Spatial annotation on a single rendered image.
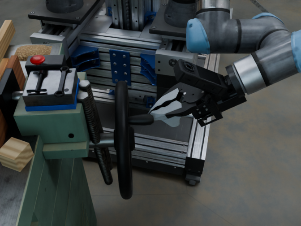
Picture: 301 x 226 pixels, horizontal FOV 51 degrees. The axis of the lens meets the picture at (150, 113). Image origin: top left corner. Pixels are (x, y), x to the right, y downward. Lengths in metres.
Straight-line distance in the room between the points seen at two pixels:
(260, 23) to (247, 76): 0.14
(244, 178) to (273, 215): 0.23
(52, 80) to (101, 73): 0.78
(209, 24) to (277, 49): 0.15
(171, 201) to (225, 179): 0.32
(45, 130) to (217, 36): 0.41
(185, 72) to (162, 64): 0.56
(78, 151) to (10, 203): 0.18
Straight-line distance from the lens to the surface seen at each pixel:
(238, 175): 1.76
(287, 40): 0.66
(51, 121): 0.67
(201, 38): 0.69
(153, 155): 1.54
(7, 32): 1.03
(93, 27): 1.42
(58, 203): 0.85
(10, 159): 0.64
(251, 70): 0.64
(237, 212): 1.64
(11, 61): 0.81
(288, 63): 0.65
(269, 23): 0.74
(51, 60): 0.72
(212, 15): 0.70
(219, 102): 0.69
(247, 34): 0.71
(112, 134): 0.77
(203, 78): 0.62
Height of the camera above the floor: 1.40
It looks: 44 degrees down
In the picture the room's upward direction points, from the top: straight up
